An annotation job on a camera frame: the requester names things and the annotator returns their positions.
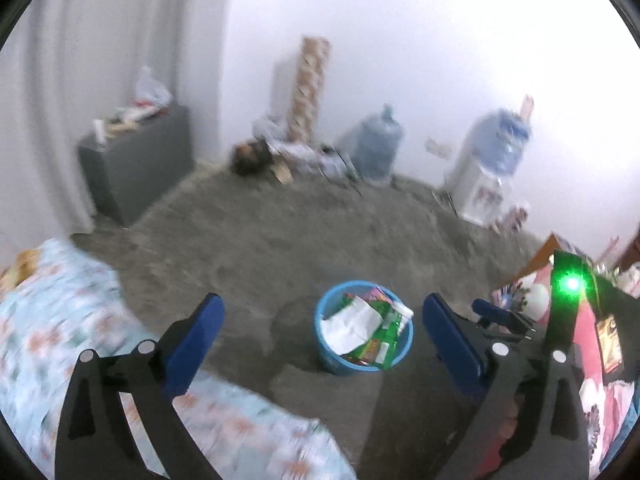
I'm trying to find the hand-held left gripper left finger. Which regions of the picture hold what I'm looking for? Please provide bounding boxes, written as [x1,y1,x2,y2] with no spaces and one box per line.
[54,292,226,480]

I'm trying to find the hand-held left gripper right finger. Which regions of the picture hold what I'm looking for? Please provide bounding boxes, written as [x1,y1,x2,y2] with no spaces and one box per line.
[421,292,591,480]

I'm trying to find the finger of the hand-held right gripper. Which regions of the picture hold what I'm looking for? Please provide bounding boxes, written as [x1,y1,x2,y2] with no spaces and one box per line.
[471,298,538,342]

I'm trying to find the green foil packet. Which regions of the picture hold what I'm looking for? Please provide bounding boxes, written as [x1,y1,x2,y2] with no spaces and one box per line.
[342,305,408,367]

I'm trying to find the white paper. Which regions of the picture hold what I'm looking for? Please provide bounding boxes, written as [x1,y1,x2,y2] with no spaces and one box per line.
[320,296,385,356]

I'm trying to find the blue mesh wastebasket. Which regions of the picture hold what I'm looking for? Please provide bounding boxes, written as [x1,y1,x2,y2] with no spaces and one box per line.
[314,280,415,376]

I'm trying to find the pink printed blanket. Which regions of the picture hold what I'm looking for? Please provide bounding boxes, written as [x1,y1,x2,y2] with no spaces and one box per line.
[492,260,640,480]

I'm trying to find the white water dispenser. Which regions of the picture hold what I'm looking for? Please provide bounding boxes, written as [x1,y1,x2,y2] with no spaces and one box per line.
[444,147,523,226]

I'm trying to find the blue floral cloth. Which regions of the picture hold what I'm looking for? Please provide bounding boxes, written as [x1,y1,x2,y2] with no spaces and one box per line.
[0,237,356,480]

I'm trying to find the grey cabinet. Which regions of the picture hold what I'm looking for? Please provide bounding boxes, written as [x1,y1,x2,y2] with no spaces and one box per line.
[77,105,196,227]

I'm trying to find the white plastic bags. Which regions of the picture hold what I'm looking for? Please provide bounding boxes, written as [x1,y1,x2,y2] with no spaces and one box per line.
[255,115,351,181]

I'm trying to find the clear plastic bag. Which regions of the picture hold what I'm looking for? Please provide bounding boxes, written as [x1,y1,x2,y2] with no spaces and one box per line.
[135,66,173,106]

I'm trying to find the patterned cardboard box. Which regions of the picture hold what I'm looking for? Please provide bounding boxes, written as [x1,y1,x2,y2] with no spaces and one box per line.
[286,35,332,143]

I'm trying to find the grey curtain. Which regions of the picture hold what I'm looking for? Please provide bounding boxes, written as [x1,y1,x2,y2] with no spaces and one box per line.
[0,0,236,241]

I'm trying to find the wall outlet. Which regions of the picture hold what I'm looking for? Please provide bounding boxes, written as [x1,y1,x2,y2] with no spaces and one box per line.
[425,136,453,158]

